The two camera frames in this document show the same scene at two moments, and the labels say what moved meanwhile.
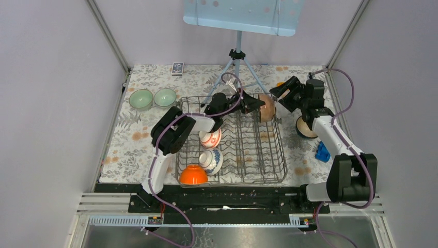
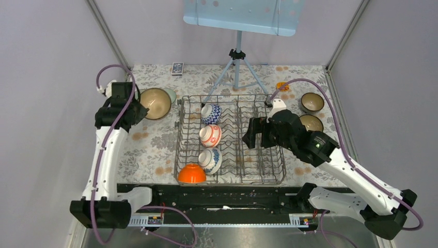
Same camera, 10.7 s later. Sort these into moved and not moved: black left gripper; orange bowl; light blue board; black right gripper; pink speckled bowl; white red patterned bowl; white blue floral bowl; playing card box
Moved: black right gripper; pink speckled bowl; black left gripper
Not moved: light blue board; white blue floral bowl; orange bowl; white red patterned bowl; playing card box
